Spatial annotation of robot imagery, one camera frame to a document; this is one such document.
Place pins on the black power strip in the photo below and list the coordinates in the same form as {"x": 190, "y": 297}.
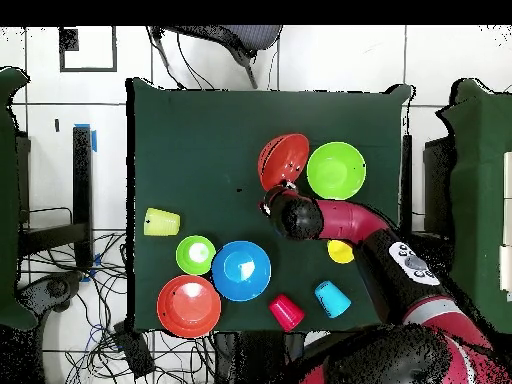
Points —
{"x": 134, "y": 352}

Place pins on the black square frame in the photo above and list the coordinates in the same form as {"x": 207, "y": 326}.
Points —
{"x": 68, "y": 40}

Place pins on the opaque yellow cup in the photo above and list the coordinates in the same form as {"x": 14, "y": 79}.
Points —
{"x": 339, "y": 252}

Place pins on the large green bowl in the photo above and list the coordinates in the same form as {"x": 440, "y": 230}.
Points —
{"x": 336, "y": 170}

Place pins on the small black floor marker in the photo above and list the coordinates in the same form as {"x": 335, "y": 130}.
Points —
{"x": 57, "y": 125}

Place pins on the orange bowl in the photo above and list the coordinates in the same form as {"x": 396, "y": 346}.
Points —
{"x": 188, "y": 306}
{"x": 282, "y": 160}

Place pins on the translucent yellow cup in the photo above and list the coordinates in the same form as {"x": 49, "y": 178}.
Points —
{"x": 162, "y": 222}

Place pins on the blue tape strip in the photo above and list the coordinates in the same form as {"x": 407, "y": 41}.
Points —
{"x": 96, "y": 262}
{"x": 94, "y": 142}

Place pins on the light blue cup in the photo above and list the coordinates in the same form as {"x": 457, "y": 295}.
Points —
{"x": 332, "y": 300}

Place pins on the grey office chair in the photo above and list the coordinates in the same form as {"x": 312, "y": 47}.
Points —
{"x": 248, "y": 36}

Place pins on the red cup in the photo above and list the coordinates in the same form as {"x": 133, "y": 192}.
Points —
{"x": 286, "y": 312}

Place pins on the dark green tablecloth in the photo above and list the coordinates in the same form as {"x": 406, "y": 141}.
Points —
{"x": 180, "y": 120}

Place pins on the green table cloth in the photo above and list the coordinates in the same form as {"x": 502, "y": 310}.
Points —
{"x": 480, "y": 180}
{"x": 8, "y": 200}

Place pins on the large light blue bowl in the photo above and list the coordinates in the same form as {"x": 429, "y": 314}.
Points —
{"x": 241, "y": 271}

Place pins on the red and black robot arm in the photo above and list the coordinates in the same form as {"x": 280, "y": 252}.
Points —
{"x": 348, "y": 220}

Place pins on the black chair base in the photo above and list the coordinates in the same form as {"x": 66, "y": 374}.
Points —
{"x": 52, "y": 290}

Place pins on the small green bowl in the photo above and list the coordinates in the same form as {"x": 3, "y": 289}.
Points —
{"x": 196, "y": 255}

